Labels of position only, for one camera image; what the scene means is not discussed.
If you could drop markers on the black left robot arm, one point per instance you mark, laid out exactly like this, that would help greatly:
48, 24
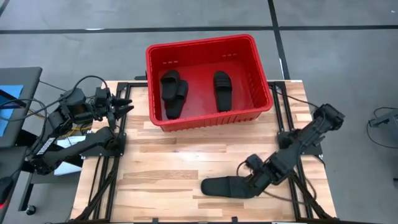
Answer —
74, 149

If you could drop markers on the grey metal stand foot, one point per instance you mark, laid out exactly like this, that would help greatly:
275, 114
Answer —
385, 119

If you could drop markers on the black aluminium extrusion frame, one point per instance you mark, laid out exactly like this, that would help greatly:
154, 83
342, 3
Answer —
294, 205
111, 193

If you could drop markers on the white paper sheet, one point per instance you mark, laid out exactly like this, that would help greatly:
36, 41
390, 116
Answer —
66, 169

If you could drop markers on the black caster wheel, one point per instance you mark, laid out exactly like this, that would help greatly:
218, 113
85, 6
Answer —
30, 210

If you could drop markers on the black table clamp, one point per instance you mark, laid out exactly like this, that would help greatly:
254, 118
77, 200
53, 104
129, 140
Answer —
155, 220
234, 219
140, 77

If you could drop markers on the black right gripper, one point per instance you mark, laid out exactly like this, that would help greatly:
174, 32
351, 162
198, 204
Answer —
264, 172

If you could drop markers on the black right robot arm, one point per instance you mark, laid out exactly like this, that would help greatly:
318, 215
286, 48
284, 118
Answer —
298, 146

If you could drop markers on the dark grey desk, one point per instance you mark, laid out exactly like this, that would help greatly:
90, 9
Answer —
12, 161

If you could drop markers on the black stand frame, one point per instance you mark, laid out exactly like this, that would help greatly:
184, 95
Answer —
23, 138

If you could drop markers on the red plastic bin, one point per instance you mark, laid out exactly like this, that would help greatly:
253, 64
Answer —
202, 90

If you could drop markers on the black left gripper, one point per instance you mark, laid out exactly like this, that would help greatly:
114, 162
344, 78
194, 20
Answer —
102, 109

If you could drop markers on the black slide sandal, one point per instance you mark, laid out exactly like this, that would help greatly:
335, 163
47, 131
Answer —
223, 93
224, 186
177, 105
170, 84

